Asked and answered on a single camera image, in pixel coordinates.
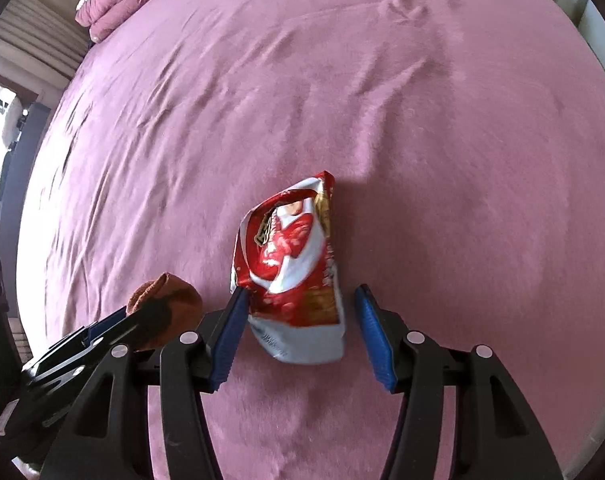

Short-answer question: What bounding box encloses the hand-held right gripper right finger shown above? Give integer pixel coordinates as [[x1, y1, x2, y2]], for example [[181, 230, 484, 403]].
[[353, 284, 566, 480]]

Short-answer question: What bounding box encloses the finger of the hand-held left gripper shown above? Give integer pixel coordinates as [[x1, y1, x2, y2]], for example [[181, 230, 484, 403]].
[[47, 306, 133, 361], [100, 299, 176, 350]]

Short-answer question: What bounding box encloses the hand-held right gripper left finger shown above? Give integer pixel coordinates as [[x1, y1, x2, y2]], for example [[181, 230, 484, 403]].
[[39, 287, 250, 480]]

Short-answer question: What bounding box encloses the brown sock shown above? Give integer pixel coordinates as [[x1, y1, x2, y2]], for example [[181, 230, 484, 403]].
[[126, 272, 204, 352]]

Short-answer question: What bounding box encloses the red snack packet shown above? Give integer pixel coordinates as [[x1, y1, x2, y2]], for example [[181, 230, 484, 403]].
[[230, 170, 345, 365]]

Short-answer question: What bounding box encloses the pink bed sheet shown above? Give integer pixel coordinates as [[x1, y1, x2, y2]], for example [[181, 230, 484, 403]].
[[16, 0, 605, 480]]

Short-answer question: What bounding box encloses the beige curtain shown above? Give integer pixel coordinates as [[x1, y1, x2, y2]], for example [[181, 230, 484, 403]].
[[0, 0, 92, 83]]

